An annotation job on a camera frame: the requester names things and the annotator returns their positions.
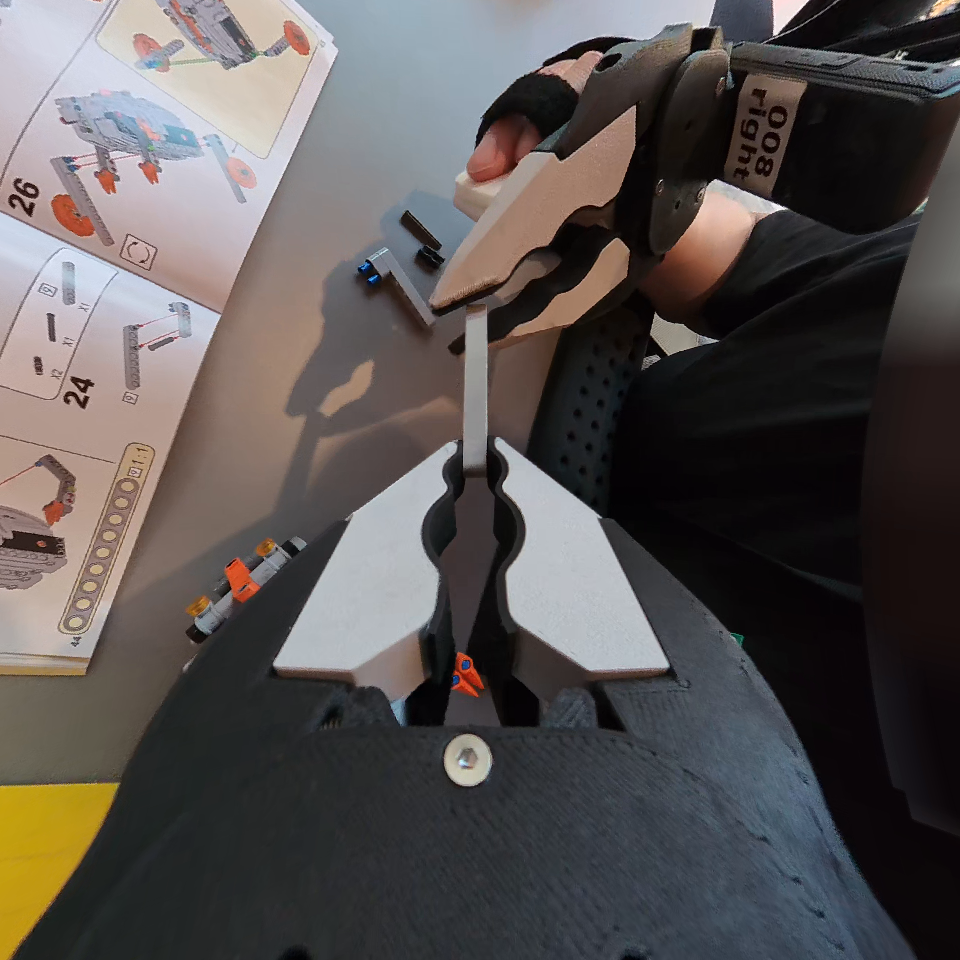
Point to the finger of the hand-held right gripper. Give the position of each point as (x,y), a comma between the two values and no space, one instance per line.
(555,195)
(592,281)

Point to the person's black clothing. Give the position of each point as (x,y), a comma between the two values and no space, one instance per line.
(750,450)

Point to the grey desk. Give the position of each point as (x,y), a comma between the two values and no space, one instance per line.
(360,112)

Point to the black studded pad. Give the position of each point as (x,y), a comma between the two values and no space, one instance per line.
(585,405)

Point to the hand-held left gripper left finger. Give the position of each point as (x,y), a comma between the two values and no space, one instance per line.
(367,600)

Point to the grey orange toy robot model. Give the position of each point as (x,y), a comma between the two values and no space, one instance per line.
(241,583)

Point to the open instruction booklet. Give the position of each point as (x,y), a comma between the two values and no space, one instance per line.
(150,225)

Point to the short black connector pin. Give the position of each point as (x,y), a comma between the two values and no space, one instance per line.
(430,257)

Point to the person's right hand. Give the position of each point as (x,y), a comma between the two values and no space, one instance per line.
(499,154)

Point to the long grey holed beam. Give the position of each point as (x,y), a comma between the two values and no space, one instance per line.
(478,390)

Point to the grey L-beam with blue pins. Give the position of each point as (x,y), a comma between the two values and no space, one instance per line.
(409,289)

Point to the person's right forearm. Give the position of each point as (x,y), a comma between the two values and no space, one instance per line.
(705,262)

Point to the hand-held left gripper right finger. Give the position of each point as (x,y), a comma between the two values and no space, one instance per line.
(577,600)

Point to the thin dark axle rod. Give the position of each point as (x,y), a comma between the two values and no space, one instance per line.
(420,230)

